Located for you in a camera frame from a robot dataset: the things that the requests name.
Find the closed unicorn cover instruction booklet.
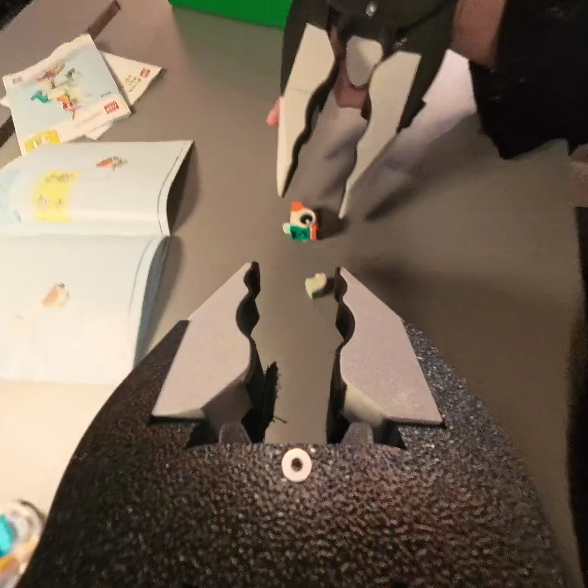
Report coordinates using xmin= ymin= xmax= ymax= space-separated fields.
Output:
xmin=2 ymin=34 xmax=132 ymax=157

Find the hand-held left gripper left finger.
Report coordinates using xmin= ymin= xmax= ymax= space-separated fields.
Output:
xmin=152 ymin=262 xmax=279 ymax=443

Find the person's right hand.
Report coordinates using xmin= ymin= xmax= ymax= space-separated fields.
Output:
xmin=266 ymin=0 xmax=506 ymax=128

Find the orange lego brick assembly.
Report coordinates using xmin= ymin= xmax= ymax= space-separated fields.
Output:
xmin=281 ymin=201 xmax=321 ymax=242

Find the pale blue instruction booklet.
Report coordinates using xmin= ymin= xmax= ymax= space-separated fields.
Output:
xmin=0 ymin=140 xmax=194 ymax=386

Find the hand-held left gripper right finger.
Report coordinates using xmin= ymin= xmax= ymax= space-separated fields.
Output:
xmin=326 ymin=266 xmax=445 ymax=441

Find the green plastic bin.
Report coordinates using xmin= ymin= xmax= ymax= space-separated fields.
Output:
xmin=168 ymin=0 xmax=295 ymax=32

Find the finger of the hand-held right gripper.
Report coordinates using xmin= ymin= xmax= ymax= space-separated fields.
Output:
xmin=338 ymin=50 xmax=424 ymax=220
xmin=275 ymin=23 xmax=339 ymax=198

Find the small white leaflet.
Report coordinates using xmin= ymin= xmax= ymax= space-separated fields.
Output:
xmin=85 ymin=51 xmax=163 ymax=141

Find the small white mint lego piece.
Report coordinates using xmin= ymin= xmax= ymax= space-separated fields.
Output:
xmin=304 ymin=272 xmax=328 ymax=301

